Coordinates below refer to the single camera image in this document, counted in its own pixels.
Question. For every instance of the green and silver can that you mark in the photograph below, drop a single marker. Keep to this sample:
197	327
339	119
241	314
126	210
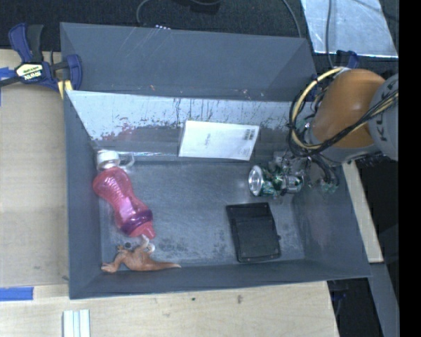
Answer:
258	181

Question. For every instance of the black flat case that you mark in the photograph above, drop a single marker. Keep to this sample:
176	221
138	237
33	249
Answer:
254	232

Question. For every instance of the white paper packet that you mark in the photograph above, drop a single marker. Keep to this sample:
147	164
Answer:
215	140

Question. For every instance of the grey metal bin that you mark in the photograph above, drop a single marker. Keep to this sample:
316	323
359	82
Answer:
196	202

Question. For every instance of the pink plastic bottle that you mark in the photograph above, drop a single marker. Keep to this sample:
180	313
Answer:
121	198

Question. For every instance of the orange toy dinosaur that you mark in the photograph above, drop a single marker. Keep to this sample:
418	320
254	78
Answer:
140	260

